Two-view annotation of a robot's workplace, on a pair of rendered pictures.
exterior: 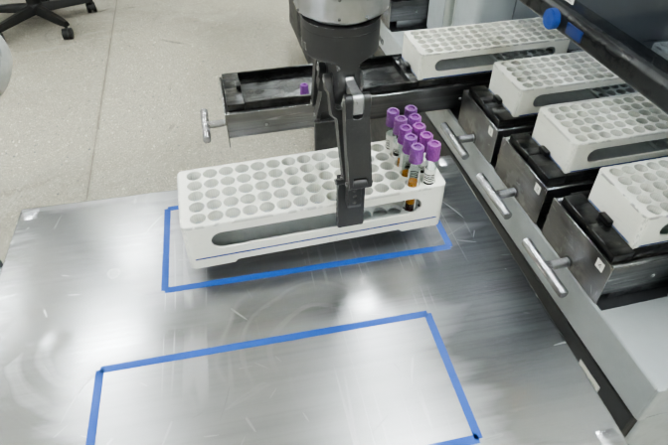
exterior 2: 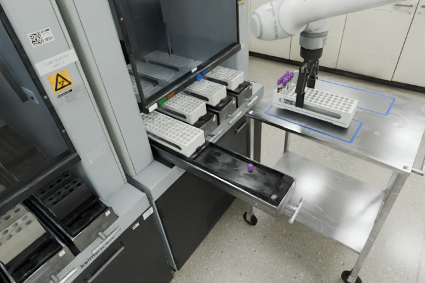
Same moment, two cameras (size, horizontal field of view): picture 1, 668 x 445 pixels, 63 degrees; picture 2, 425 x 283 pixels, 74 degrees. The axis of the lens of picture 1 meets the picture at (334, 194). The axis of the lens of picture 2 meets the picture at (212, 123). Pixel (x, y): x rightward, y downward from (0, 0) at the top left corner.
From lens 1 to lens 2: 144 cm
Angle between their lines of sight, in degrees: 88
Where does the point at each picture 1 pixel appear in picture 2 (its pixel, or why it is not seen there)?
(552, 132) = (220, 94)
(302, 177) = (315, 96)
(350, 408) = (333, 89)
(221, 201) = (343, 101)
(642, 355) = (257, 88)
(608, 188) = (236, 80)
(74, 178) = not seen: outside the picture
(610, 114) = (202, 86)
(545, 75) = (189, 102)
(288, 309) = not seen: hidden behind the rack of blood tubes
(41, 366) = (402, 122)
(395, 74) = (202, 155)
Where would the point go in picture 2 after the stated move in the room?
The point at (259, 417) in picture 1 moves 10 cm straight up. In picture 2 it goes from (352, 95) to (357, 74)
